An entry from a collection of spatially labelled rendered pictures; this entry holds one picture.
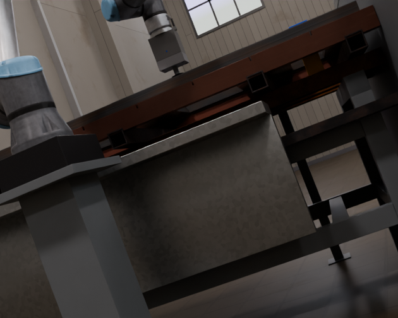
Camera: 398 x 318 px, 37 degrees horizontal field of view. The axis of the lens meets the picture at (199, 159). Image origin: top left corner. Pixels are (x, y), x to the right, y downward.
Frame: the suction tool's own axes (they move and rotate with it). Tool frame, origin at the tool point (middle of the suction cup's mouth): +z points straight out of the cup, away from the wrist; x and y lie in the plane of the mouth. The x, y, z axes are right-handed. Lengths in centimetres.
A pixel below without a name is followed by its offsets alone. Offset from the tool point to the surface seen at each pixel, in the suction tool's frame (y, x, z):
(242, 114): -17.1, 28.8, 18.6
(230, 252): 2, 13, 52
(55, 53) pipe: 225, -502, -172
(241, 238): -3, 13, 50
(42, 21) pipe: 226, -502, -215
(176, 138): 0.9, 28.9, 18.0
